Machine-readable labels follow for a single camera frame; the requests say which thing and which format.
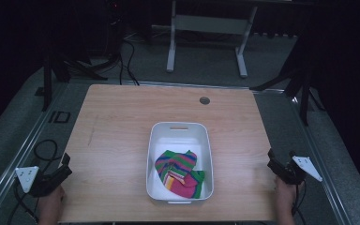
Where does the black looped floor cable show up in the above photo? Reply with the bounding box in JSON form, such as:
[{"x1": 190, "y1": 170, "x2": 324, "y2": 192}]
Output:
[{"x1": 33, "y1": 139, "x2": 59, "y2": 174}]

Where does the white plastic basket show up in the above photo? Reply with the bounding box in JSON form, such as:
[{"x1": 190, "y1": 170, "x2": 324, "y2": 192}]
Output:
[{"x1": 145, "y1": 121, "x2": 215, "y2": 205}]

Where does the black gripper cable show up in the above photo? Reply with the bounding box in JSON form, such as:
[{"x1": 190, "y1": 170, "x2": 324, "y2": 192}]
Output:
[
  {"x1": 7, "y1": 180, "x2": 40, "y2": 225},
  {"x1": 291, "y1": 180, "x2": 308, "y2": 225}
]

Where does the person's left hand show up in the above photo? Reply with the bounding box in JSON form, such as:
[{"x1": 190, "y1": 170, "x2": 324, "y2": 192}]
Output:
[{"x1": 37, "y1": 185, "x2": 67, "y2": 225}]

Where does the white metal desk frame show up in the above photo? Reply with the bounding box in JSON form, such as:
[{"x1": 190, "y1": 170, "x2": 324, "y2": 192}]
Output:
[{"x1": 151, "y1": 0, "x2": 259, "y2": 79}]

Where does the colourful striped cloth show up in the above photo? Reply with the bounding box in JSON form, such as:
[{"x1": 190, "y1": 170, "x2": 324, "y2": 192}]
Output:
[{"x1": 154, "y1": 149, "x2": 206, "y2": 200}]

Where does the dark equipment tower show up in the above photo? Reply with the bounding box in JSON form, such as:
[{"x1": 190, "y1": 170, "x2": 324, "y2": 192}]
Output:
[{"x1": 104, "y1": 0, "x2": 128, "y2": 65}]

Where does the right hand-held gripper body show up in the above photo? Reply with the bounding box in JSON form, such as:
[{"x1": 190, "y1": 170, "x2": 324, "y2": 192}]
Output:
[{"x1": 274, "y1": 155, "x2": 323, "y2": 186}]

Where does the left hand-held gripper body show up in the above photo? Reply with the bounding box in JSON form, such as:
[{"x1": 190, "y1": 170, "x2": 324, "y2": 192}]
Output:
[{"x1": 14, "y1": 164, "x2": 68, "y2": 198}]

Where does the black metal stand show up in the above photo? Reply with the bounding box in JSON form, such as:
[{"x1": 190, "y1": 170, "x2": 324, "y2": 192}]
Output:
[
  {"x1": 248, "y1": 37, "x2": 326, "y2": 127},
  {"x1": 35, "y1": 51, "x2": 109, "y2": 113}
]

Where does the person's right hand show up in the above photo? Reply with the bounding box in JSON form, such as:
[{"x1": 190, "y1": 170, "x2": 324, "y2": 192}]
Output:
[{"x1": 273, "y1": 175, "x2": 305, "y2": 225}]

